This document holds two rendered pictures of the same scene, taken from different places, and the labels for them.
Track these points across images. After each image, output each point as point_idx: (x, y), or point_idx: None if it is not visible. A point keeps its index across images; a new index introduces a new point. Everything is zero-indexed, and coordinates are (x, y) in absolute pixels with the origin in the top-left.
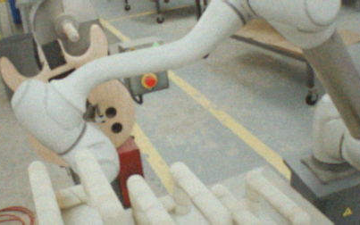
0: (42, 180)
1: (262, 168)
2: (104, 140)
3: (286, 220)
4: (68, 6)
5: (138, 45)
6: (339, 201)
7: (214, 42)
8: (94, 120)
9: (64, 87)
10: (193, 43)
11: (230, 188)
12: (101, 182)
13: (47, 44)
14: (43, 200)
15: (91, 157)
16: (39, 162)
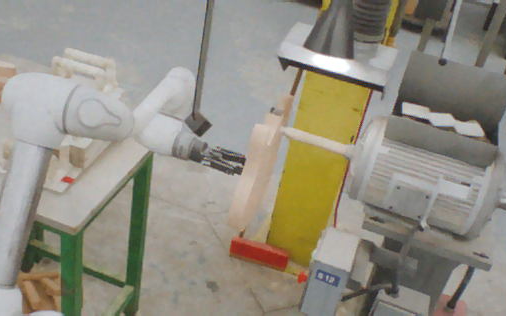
0: (94, 56)
1: (75, 223)
2: (150, 126)
3: None
4: (362, 137)
5: (323, 237)
6: None
7: None
8: (204, 155)
9: (164, 82)
10: None
11: (84, 200)
12: (70, 61)
13: (274, 109)
14: (81, 51)
15: (91, 68)
16: (110, 62)
